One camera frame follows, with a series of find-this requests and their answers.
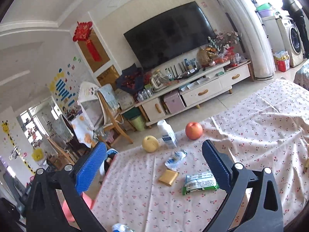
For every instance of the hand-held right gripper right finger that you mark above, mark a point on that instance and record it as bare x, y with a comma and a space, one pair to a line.
217, 164

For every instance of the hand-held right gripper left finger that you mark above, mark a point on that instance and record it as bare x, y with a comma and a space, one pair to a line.
90, 169

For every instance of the green blue snack wrapper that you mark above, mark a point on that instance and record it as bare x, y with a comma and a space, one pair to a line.
200, 183

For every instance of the white and blue bag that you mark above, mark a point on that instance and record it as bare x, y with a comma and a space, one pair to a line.
111, 152

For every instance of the wooden dining chair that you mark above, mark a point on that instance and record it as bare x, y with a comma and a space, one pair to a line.
60, 149

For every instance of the red apple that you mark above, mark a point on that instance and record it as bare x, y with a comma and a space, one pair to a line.
193, 131

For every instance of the crumpled white blue pouch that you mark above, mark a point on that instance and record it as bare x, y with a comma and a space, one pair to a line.
175, 160

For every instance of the printed white cloth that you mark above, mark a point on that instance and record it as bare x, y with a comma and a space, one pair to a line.
84, 123

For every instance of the gold foil packet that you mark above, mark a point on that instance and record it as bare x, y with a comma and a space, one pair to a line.
169, 177

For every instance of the cherry print tablecloth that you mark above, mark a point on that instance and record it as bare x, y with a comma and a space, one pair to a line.
253, 125

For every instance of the white plastic bottle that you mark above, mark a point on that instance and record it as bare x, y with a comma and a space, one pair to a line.
166, 135

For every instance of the yellow pear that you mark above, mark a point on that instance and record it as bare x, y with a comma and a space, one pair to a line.
150, 143

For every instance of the light green bin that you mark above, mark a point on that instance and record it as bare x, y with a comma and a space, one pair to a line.
138, 123

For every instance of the white blue wrapper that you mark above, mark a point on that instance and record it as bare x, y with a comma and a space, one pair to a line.
120, 228

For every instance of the white television cabinet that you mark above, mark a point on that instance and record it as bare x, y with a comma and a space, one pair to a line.
207, 91

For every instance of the light blue towel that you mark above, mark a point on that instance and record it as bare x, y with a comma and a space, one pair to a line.
108, 96

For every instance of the pink storage box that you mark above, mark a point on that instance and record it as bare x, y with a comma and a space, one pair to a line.
174, 102

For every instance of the white cardboard box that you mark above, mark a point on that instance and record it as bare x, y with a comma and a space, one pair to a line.
124, 100

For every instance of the dark wrapped flower bouquet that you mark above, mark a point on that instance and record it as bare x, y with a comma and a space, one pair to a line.
132, 79

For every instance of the red cardboard box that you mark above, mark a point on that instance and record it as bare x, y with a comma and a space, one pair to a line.
282, 64

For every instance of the dried flower arrangement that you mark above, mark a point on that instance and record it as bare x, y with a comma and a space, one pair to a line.
224, 38

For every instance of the black television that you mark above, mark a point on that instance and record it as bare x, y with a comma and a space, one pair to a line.
169, 33

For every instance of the silver washing machine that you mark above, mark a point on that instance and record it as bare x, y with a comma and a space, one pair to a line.
292, 38

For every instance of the purple plastic basin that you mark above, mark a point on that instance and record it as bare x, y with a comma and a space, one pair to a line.
265, 13

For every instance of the green plastic basin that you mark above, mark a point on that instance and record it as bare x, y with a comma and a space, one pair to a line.
264, 6

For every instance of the blue yellow wall chart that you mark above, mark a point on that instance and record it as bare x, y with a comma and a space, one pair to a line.
61, 87

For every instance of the red knot wall decoration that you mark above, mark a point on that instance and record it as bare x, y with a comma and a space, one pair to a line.
83, 31

